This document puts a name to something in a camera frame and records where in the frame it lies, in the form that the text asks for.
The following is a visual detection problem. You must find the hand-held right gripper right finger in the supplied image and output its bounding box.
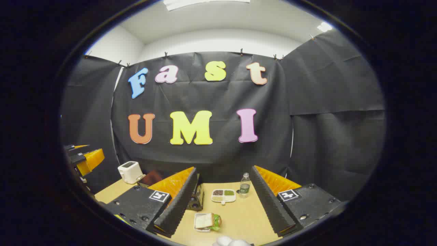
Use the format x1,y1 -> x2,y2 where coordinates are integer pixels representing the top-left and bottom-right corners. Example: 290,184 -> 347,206
251,165 -> 343,238

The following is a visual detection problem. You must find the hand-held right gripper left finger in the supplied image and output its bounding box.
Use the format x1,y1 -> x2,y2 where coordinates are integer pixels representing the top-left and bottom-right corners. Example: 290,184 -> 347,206
102,166 -> 199,238

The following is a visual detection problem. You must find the black electric oven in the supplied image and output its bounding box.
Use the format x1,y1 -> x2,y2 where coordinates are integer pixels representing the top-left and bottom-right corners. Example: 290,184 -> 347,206
138,170 -> 205,211

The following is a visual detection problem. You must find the lettuce sandwich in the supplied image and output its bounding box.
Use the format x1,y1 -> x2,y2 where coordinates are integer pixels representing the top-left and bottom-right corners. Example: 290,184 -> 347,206
195,213 -> 223,231

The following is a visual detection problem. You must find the clear water bottle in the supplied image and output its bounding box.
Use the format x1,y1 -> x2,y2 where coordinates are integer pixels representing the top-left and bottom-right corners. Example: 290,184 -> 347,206
239,173 -> 252,199

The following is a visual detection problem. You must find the white toaster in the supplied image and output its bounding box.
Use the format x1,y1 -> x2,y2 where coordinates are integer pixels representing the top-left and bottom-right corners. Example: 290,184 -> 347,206
117,161 -> 144,185

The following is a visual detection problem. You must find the white divided plate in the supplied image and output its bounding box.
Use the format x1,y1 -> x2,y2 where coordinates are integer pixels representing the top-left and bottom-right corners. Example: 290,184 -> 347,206
211,189 -> 237,205

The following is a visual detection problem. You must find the black backdrop cloth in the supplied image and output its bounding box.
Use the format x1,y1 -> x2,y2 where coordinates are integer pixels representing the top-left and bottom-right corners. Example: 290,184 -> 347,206
61,30 -> 386,202

